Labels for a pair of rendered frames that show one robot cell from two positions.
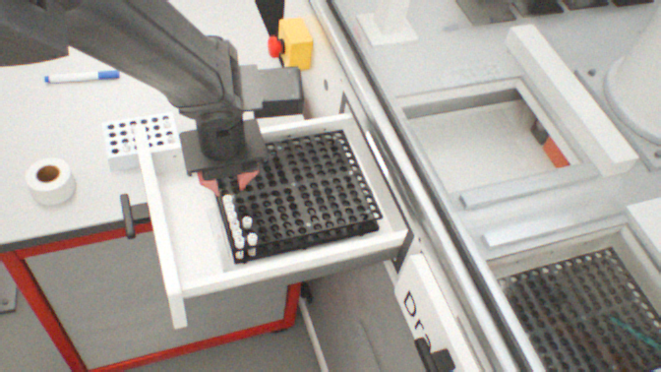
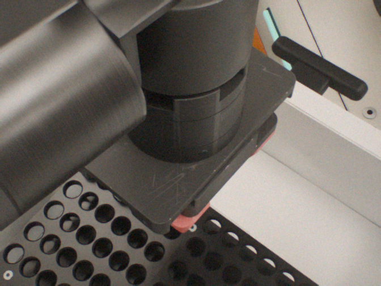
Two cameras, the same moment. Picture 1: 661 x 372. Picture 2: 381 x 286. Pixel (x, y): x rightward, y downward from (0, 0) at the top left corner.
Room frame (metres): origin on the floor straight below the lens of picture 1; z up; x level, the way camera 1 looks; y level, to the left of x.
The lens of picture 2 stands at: (0.62, 0.10, 1.29)
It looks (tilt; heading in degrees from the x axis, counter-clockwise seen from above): 65 degrees down; 161
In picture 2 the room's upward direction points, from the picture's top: 6 degrees counter-clockwise
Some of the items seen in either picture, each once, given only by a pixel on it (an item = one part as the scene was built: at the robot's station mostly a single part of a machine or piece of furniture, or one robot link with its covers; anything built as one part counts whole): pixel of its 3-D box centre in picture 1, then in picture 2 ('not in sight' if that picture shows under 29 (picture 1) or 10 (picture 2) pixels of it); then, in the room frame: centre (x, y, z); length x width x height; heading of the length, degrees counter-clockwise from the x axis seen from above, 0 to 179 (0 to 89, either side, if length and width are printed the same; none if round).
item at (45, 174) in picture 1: (50, 181); not in sight; (0.54, 0.45, 0.78); 0.07 x 0.07 x 0.04
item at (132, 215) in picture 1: (136, 214); (308, 79); (0.43, 0.25, 0.91); 0.07 x 0.04 x 0.01; 28
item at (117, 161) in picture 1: (142, 141); not in sight; (0.66, 0.34, 0.78); 0.12 x 0.08 x 0.04; 118
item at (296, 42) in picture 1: (293, 44); not in sight; (0.88, 0.12, 0.88); 0.07 x 0.05 x 0.07; 28
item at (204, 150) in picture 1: (220, 134); (181, 87); (0.48, 0.14, 1.05); 0.10 x 0.07 x 0.07; 116
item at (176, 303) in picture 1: (158, 222); (282, 127); (0.45, 0.23, 0.87); 0.29 x 0.02 x 0.11; 28
